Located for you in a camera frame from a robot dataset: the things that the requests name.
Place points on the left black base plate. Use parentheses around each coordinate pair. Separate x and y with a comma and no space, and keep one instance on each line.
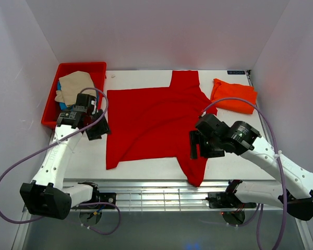
(105,198)

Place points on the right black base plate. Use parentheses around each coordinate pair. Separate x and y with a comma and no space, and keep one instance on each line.
(226,200)

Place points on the red plastic bin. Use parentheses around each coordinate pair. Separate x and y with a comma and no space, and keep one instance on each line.
(95,69)

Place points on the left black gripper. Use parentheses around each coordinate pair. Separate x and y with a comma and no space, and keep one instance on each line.
(103,129)

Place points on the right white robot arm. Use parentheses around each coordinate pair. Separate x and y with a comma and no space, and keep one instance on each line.
(294,184)

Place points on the aluminium rail frame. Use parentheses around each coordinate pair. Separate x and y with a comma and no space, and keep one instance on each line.
(163,189)

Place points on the red t shirt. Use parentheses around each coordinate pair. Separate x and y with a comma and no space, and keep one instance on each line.
(156,122)

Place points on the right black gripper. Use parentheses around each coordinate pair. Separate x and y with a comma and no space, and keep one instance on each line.
(195,137)

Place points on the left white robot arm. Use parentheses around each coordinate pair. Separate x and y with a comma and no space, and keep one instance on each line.
(46,195)

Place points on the blue folded t shirt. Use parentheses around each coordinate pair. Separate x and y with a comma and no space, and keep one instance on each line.
(61,104)

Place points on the blue table label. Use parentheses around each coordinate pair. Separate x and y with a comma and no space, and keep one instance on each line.
(236,72)

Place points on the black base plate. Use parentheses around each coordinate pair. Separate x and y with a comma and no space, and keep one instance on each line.
(226,200)
(105,198)

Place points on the beige folded t shirt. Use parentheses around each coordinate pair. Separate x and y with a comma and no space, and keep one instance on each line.
(77,81)

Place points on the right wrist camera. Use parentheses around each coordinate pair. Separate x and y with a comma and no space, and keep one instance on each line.
(210,126)

